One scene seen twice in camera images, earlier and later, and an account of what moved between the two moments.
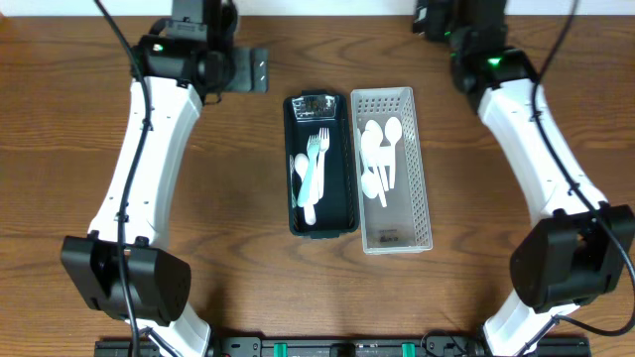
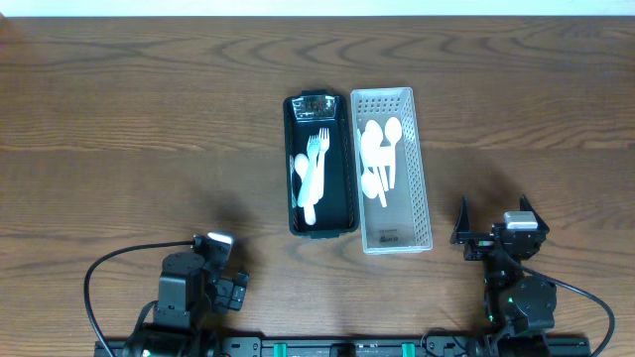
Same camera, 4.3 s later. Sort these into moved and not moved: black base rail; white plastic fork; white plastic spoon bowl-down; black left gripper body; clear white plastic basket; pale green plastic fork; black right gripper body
Moved: black right gripper body; black left gripper body; white plastic spoon bowl-down
Not moved: black base rail; white plastic fork; pale green plastic fork; clear white plastic basket
